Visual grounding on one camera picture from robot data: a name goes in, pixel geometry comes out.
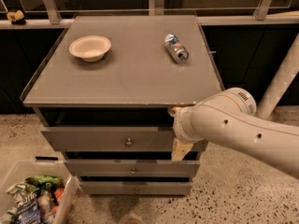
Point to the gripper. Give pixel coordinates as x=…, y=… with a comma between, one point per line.
x=179, y=124

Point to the grey top drawer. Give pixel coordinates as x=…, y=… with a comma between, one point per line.
x=109, y=138

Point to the grey drawer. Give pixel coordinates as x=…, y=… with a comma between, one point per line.
x=133, y=168
x=109, y=138
x=136, y=188

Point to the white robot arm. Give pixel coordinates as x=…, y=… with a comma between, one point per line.
x=228, y=119

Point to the grey middle drawer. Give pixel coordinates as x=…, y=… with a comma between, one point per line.
x=133, y=168

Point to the grey drawer cabinet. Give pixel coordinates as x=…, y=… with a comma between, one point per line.
x=135, y=84

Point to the grey bottom drawer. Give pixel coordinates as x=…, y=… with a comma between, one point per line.
x=136, y=188

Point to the crushed blue silver can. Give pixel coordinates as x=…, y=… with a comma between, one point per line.
x=176, y=50

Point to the white cylindrical pillar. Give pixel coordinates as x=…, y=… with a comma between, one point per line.
x=281, y=81

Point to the white paper bowl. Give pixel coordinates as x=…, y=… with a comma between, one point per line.
x=91, y=48

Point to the green snack bag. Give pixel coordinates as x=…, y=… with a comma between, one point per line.
x=46, y=182

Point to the clear plastic bin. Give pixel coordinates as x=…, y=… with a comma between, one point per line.
x=21, y=170

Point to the blue chip bag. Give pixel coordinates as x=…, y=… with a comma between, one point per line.
x=28, y=211

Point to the small yellow black object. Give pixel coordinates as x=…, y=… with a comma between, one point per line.
x=16, y=17

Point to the metal window rail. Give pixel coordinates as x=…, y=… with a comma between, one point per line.
x=58, y=13

